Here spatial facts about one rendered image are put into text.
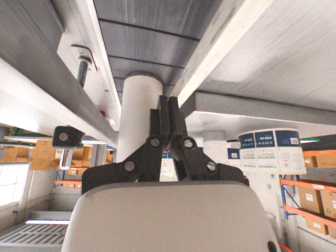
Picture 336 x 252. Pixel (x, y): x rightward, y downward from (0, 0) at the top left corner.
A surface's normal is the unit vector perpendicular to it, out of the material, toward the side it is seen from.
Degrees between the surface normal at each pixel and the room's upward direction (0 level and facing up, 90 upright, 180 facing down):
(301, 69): 0
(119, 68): 0
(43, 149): 90
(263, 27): 0
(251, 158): 90
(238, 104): 90
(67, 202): 90
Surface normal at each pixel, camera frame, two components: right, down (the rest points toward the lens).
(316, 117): 0.23, -0.23
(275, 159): -0.42, -0.22
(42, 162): -0.02, -0.40
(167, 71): -0.01, 0.97
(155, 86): 0.64, -0.18
